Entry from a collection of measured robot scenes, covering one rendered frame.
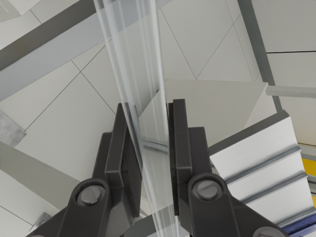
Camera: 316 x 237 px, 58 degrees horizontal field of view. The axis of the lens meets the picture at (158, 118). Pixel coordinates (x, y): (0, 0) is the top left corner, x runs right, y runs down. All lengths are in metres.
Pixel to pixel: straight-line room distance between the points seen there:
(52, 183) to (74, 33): 0.42
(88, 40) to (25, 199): 1.11
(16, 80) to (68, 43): 0.05
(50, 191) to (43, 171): 0.07
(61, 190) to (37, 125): 0.69
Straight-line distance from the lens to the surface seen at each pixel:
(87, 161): 1.38
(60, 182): 0.58
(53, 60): 0.22
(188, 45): 1.82
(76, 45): 0.22
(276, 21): 2.36
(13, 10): 0.54
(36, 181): 0.63
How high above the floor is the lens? 1.11
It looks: 43 degrees down
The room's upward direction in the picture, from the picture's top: 100 degrees clockwise
